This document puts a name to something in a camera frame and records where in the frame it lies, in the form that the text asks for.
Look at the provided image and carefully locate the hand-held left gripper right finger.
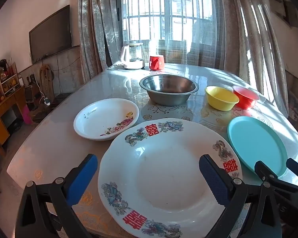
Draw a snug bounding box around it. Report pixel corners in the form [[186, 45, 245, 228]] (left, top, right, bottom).
[[199, 154, 282, 238]]

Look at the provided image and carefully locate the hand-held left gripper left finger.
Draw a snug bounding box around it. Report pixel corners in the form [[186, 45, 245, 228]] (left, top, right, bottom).
[[15, 154, 98, 238]]

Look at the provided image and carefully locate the large white dragon print plate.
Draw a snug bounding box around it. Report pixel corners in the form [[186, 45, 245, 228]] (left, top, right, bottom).
[[98, 118, 243, 231]]

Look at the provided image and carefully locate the yellow plastic bowl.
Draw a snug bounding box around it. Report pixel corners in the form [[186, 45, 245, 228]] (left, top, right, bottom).
[[205, 86, 239, 111]]

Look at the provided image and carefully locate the teal plastic plate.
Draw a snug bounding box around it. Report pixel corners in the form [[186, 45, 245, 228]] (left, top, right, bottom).
[[227, 116, 288, 178]]

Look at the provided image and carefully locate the white floral deep plate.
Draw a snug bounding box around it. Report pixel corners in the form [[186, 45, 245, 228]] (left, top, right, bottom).
[[73, 98, 139, 141]]

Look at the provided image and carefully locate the red plastic bowl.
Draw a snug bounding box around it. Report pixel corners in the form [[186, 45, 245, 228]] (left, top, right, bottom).
[[232, 85, 260, 110]]

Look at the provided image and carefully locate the orange wooden cabinet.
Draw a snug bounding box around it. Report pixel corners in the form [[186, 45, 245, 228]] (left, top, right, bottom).
[[0, 85, 26, 147]]

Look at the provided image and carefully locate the stainless steel basin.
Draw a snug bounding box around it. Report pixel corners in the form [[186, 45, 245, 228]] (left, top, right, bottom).
[[139, 74, 199, 106]]

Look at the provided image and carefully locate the wooden shelf with ornaments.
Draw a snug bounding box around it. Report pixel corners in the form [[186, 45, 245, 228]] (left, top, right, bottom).
[[0, 59, 21, 97]]

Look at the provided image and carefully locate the grey velvet curtain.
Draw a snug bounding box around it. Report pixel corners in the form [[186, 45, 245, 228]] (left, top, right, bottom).
[[219, 0, 288, 117], [77, 0, 123, 85]]

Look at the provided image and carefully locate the red mug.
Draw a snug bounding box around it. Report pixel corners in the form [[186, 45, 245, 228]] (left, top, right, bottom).
[[149, 55, 164, 71]]

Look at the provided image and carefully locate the barred window with sheer curtain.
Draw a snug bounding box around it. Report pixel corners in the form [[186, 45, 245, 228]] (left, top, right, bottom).
[[115, 0, 225, 67]]

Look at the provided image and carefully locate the glass kettle with white handle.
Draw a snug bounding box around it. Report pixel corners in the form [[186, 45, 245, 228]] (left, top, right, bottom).
[[118, 43, 146, 70]]

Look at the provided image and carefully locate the wall television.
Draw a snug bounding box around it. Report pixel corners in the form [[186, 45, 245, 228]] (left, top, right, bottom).
[[29, 4, 72, 65]]

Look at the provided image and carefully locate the framed wall picture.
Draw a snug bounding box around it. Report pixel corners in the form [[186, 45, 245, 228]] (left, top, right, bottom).
[[271, 0, 298, 29]]

